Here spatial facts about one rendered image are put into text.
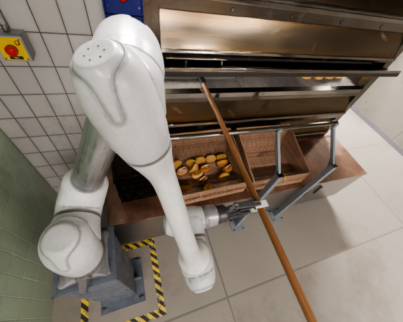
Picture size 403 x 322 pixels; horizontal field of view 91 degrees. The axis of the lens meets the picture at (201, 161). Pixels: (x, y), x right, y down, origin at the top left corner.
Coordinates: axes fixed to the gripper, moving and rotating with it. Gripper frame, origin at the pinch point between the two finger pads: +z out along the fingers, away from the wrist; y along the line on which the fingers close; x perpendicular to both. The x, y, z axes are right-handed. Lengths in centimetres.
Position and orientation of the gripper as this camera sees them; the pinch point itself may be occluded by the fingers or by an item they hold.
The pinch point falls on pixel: (258, 206)
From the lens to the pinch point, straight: 92.4
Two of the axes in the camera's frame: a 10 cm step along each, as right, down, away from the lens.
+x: 2.6, 7.9, -5.5
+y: -1.7, 6.0, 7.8
